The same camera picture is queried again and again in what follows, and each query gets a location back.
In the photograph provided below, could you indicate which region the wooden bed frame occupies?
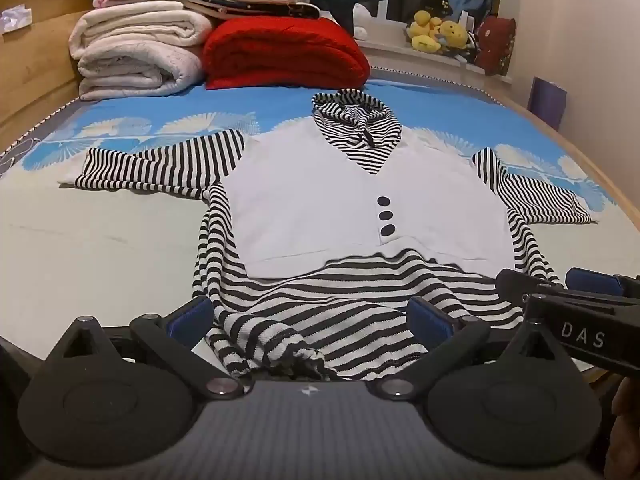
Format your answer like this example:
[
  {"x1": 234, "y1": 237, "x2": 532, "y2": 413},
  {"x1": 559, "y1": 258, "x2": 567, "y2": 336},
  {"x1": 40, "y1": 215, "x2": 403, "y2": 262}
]
[{"x1": 0, "y1": 0, "x2": 640, "y2": 391}]

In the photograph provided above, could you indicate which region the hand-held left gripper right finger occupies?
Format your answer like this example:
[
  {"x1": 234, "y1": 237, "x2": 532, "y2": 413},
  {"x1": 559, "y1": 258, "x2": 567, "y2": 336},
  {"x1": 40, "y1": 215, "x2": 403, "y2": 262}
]
[{"x1": 369, "y1": 296, "x2": 568, "y2": 402}]

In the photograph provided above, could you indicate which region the black white striped hooded top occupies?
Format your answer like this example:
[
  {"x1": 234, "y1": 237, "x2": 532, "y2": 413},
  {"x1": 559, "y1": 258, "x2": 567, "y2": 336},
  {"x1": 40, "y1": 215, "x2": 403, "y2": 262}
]
[{"x1": 59, "y1": 88, "x2": 592, "y2": 381}]

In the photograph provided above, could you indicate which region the dark red bag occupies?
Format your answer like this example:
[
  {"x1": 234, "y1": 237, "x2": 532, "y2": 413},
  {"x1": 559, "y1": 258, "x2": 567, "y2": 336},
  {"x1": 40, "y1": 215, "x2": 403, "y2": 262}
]
[{"x1": 475, "y1": 15, "x2": 517, "y2": 77}]

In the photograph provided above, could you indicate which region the dark trimmed folded quilt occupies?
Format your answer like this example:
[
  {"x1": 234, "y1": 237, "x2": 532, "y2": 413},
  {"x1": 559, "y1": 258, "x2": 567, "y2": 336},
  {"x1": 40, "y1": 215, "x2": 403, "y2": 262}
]
[{"x1": 182, "y1": 0, "x2": 321, "y2": 22}]

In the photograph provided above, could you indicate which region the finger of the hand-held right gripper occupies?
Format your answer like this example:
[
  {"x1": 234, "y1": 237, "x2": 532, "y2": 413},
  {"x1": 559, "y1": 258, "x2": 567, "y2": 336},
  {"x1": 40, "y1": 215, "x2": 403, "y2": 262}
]
[
  {"x1": 566, "y1": 267, "x2": 640, "y2": 297},
  {"x1": 495, "y1": 268, "x2": 568, "y2": 307}
]

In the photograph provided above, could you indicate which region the blue white printed bed sheet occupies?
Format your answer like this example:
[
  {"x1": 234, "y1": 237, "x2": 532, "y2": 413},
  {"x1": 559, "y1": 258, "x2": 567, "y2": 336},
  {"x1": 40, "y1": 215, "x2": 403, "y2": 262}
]
[{"x1": 0, "y1": 67, "x2": 640, "y2": 376}]

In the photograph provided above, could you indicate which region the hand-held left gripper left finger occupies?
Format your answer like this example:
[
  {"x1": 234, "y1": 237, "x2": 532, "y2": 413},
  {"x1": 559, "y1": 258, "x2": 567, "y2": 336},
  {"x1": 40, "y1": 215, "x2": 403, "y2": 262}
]
[{"x1": 44, "y1": 295, "x2": 247, "y2": 402}]

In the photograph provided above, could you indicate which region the tissue pack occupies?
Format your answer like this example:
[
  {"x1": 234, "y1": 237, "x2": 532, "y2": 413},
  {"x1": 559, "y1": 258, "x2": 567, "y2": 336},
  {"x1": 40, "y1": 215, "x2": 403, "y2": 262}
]
[{"x1": 0, "y1": 4, "x2": 33, "y2": 33}]

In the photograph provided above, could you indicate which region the yellow plush toy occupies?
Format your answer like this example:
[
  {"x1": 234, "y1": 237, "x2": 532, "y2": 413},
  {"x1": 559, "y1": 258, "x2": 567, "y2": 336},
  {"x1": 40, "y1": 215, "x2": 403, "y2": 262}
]
[
  {"x1": 406, "y1": 10, "x2": 443, "y2": 53},
  {"x1": 437, "y1": 20, "x2": 471, "y2": 55}
]

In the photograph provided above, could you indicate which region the folded red blanket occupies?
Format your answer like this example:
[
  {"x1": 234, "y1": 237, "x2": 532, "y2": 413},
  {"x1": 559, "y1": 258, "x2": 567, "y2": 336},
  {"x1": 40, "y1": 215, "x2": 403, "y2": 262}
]
[{"x1": 202, "y1": 16, "x2": 372, "y2": 91}]

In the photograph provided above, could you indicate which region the folded white blanket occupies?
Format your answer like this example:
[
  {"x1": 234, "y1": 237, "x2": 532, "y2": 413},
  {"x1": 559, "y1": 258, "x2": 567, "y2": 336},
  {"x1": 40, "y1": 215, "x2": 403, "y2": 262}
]
[{"x1": 68, "y1": 0, "x2": 213, "y2": 102}]

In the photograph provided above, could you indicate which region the purple box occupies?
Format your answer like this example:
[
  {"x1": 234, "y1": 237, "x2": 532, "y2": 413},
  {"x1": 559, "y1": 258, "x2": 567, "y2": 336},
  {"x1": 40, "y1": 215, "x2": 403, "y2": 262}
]
[{"x1": 527, "y1": 76, "x2": 568, "y2": 128}]

